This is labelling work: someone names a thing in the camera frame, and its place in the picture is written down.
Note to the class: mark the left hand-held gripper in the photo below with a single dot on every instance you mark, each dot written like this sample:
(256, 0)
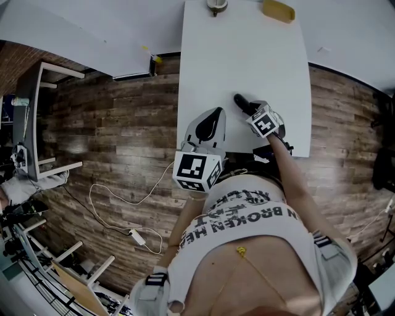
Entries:
(191, 169)

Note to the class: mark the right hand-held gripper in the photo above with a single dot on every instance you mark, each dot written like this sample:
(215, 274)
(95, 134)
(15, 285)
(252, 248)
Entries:
(263, 123)

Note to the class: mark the person's right forearm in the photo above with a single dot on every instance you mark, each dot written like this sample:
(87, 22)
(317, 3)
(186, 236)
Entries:
(287, 166)

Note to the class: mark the person's left forearm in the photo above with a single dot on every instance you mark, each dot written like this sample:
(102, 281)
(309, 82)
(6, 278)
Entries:
(185, 222)

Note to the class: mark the white rectangular table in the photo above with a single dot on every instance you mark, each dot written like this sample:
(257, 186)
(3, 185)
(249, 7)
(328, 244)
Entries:
(240, 55)

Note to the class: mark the black shorts with belt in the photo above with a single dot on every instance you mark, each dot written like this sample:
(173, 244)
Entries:
(237, 162)

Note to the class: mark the white printed shirt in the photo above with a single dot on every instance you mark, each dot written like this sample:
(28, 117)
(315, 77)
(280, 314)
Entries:
(240, 222)

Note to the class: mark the grey round bowl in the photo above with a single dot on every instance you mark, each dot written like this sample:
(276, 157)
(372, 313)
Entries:
(213, 4)

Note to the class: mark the white power strip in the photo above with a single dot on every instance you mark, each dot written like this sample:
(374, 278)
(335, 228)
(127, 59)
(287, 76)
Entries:
(137, 237)

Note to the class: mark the black office chair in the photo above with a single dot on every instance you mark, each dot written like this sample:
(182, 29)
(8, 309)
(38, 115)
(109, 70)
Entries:
(390, 114)
(385, 169)

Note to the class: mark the person's bare chest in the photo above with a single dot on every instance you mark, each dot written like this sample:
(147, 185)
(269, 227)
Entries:
(265, 277)

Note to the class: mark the grey side table white legs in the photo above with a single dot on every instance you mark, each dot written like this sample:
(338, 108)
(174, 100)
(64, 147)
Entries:
(29, 123)

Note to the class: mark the white device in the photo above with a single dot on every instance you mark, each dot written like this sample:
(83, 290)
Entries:
(20, 154)

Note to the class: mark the pale green packet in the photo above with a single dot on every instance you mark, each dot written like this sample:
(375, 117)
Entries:
(18, 101)

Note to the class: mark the wooden top white leg table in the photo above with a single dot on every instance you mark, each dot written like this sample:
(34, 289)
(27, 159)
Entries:
(80, 290)

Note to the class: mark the white metal rack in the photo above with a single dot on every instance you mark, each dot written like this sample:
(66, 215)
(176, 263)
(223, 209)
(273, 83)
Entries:
(26, 243)

